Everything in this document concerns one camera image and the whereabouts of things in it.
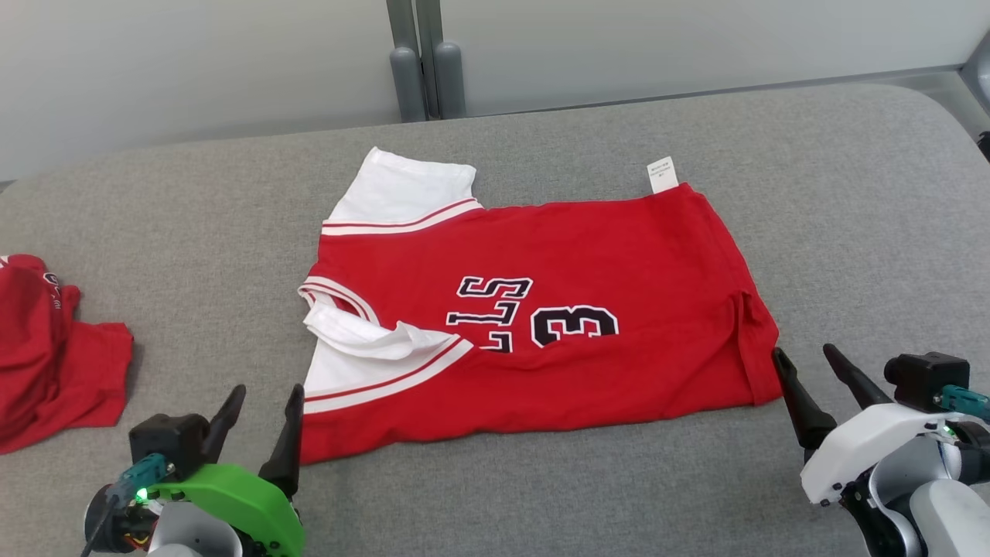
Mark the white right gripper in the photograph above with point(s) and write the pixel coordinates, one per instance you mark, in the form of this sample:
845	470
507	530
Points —
858	445

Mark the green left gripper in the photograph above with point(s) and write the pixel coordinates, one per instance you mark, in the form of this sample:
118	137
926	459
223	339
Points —
255	503

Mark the red shorts with white stripe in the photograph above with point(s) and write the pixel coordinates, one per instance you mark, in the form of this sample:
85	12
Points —
46	363

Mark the red and white basketball jersey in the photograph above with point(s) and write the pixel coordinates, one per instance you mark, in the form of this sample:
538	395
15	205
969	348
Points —
580	271

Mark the black caster wheel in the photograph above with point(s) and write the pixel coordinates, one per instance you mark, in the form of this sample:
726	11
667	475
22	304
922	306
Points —
984	147

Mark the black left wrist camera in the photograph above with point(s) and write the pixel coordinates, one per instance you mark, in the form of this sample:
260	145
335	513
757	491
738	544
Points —
166	441

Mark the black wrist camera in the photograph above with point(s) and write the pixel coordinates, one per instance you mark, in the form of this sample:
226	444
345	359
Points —
166	441
924	379

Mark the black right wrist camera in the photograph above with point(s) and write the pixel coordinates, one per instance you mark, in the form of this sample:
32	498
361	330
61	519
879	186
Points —
924	379

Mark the teal left camera connector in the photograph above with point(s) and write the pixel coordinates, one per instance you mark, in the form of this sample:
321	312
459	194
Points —
143	472

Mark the teal camera connector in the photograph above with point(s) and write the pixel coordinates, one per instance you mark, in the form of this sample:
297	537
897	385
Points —
143	472
963	402

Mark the teal right camera connector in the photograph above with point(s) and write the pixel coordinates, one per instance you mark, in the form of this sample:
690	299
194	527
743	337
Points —
963	402

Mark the white partition with grey frame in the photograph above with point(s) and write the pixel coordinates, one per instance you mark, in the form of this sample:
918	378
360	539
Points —
155	70
696	39

